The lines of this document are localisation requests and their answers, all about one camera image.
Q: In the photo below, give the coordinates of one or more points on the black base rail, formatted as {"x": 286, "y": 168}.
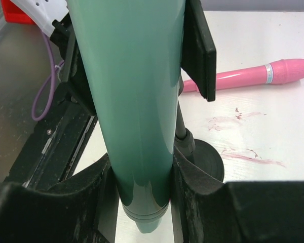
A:
{"x": 52, "y": 151}

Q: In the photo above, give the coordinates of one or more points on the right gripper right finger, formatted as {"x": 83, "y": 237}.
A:
{"x": 206, "y": 210}

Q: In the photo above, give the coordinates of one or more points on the black round-base mic stand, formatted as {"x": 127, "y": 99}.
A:
{"x": 198, "y": 152}

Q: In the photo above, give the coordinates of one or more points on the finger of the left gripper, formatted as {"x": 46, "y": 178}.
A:
{"x": 73, "y": 74}
{"x": 199, "y": 51}

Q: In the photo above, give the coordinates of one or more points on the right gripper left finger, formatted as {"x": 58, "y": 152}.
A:
{"x": 83, "y": 208}

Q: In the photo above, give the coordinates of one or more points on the pink toy microphone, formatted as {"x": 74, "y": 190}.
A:
{"x": 276, "y": 73}

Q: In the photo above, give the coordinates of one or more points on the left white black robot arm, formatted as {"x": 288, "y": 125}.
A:
{"x": 40, "y": 12}

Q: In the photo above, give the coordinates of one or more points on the green toy microphone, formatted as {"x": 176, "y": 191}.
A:
{"x": 139, "y": 139}

